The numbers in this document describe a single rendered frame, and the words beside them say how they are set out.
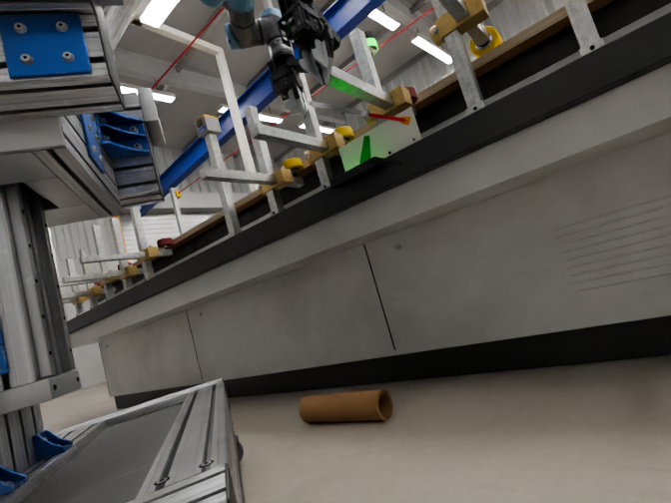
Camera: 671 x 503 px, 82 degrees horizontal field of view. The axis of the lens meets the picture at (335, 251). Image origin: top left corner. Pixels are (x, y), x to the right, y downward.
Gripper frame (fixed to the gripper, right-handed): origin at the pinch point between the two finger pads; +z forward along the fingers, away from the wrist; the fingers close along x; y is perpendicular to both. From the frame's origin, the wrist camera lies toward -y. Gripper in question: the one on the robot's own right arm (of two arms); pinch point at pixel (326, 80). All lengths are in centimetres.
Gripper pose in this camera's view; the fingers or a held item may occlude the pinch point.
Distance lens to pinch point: 93.2
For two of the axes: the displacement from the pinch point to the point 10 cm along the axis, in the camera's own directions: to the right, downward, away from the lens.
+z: 2.6, 9.6, -1.2
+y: -6.0, 0.7, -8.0
